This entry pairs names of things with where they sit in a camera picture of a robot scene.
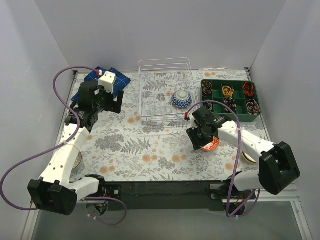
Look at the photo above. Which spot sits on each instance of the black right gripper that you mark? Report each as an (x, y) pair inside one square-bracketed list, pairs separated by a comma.
[(194, 138)]

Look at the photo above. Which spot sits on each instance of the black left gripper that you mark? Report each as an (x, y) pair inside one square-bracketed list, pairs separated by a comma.
[(113, 100)]

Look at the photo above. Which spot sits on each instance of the red floral pattern bowl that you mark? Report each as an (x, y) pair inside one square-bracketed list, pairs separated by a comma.
[(212, 145)]

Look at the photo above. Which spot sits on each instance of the blue diamond pattern bowl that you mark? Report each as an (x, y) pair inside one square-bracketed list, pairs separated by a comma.
[(181, 99)]

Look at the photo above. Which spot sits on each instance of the white wire dish rack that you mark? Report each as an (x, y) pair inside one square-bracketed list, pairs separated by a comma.
[(159, 80)]

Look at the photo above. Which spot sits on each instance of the brown lattice pattern bowl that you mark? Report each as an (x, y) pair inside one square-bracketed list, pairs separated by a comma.
[(78, 162)]

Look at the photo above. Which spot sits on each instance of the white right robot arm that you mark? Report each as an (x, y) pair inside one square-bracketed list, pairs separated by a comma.
[(277, 166)]

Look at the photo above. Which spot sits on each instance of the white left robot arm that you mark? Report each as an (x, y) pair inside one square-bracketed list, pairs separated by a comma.
[(53, 191)]

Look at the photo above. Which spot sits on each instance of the grey rolled band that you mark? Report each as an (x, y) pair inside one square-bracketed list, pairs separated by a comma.
[(209, 105)]

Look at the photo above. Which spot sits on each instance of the floral patterned table mat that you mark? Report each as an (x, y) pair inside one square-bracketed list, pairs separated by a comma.
[(121, 147)]

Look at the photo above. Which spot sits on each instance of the dark floral rolled band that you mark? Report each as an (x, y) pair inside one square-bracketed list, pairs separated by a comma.
[(206, 88)]

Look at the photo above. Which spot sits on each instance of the black floral rolled band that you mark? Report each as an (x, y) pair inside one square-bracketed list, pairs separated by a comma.
[(231, 103)]

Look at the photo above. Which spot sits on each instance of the yellow rolled band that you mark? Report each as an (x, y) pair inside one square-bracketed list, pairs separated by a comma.
[(227, 91)]

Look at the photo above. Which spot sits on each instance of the yellow-rimmed bowl under stack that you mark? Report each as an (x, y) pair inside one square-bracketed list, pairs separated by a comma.
[(248, 158)]

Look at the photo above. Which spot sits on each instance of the green compartment organizer tray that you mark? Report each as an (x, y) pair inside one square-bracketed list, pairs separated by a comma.
[(236, 95)]

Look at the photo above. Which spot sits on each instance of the pink black rolled band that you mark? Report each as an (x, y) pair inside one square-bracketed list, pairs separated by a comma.
[(253, 107)]

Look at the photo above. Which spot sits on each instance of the red black rolled band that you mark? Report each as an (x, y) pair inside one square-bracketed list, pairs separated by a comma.
[(248, 89)]

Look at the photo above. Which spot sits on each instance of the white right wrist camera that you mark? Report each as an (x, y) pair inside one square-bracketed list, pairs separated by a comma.
[(190, 118)]

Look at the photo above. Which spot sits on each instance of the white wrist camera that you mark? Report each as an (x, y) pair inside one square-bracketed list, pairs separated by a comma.
[(107, 79), (190, 118)]

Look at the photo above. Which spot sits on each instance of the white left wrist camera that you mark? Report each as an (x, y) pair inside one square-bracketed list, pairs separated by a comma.
[(107, 79)]

